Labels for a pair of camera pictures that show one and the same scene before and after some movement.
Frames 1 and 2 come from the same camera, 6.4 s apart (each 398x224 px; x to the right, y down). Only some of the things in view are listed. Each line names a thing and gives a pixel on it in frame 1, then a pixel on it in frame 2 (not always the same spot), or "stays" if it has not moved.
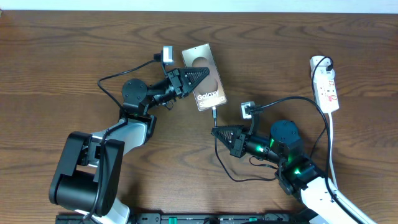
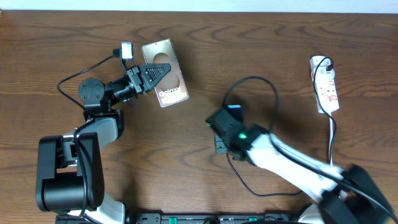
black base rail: (218, 218) stays
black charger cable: (327, 129) -> (329, 67)
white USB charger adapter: (320, 71) stays
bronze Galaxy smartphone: (210, 93) -> (173, 88)
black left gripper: (182, 78) -> (144, 83)
